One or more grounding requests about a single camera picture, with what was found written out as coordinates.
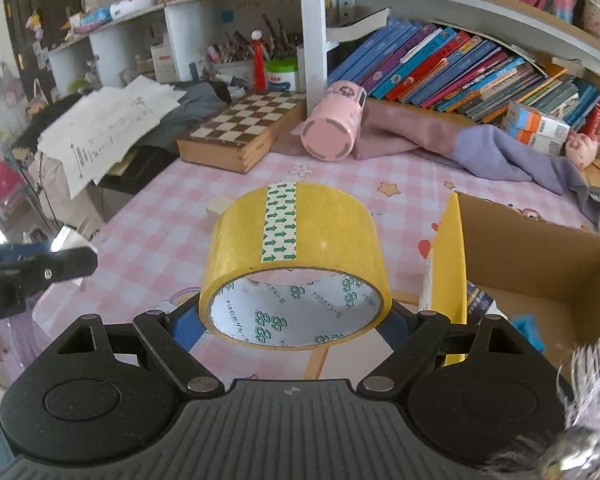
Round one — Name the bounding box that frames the white cube block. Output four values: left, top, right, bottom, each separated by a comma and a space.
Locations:
206, 195, 236, 218

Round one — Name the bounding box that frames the white pen holder with pens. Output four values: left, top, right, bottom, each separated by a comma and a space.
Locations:
207, 30, 306, 86

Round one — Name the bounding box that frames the red tassel ornament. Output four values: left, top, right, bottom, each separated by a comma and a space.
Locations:
250, 30, 269, 92

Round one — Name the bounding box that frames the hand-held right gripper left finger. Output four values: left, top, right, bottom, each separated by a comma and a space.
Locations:
54, 296, 226, 397

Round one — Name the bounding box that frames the orange and white medicine box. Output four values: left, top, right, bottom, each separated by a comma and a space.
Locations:
500, 122, 566, 157
505, 101, 573, 139

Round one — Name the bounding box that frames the row of slanted colourful books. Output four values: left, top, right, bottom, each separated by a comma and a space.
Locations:
327, 17, 600, 153

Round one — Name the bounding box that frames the blue packet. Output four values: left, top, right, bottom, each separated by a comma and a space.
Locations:
72, 7, 113, 31

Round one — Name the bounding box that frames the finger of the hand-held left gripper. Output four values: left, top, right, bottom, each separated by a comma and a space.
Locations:
0, 242, 99, 325

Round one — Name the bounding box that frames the dark grey garment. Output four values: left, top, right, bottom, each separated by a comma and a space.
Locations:
140, 81, 233, 153

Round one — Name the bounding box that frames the pink checkered tablecloth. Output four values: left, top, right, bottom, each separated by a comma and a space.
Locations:
30, 145, 600, 381

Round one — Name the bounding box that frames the stack of printed paper sheets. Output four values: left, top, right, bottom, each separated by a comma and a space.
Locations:
37, 76, 186, 200

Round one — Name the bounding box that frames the fringed grey cloth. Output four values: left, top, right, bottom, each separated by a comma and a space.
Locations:
480, 327, 600, 480

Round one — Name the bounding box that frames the wooden chessboard box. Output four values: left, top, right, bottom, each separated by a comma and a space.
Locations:
176, 91, 307, 175

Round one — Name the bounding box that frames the white tissue pack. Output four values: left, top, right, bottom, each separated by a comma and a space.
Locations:
110, 0, 156, 21

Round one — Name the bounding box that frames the white wooden bookshelf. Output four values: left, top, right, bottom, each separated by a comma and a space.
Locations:
45, 0, 600, 126

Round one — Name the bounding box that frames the pink cloth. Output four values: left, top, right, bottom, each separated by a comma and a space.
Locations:
272, 100, 476, 178

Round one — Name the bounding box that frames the pink pig plush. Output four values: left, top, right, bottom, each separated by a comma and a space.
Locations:
565, 130, 600, 168

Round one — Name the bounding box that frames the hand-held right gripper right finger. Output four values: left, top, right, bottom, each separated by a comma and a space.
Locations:
357, 300, 532, 397

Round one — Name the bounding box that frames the white jar green lid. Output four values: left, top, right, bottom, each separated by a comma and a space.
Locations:
265, 58, 300, 92

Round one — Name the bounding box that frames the purple cloth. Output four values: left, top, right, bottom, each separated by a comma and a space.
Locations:
447, 125, 593, 206

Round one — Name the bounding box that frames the yellow cardboard box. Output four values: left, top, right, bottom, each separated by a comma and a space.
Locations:
417, 191, 600, 376

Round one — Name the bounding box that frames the white box red label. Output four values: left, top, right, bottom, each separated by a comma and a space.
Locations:
150, 42, 178, 83

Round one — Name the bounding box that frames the yellow tape roll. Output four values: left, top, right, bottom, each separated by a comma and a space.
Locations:
198, 182, 394, 351

